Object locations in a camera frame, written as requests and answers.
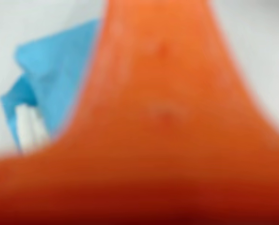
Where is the blue paper ball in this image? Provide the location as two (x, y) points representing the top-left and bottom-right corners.
(0, 18), (101, 155)

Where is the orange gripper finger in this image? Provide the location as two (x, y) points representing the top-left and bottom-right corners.
(0, 0), (279, 225)

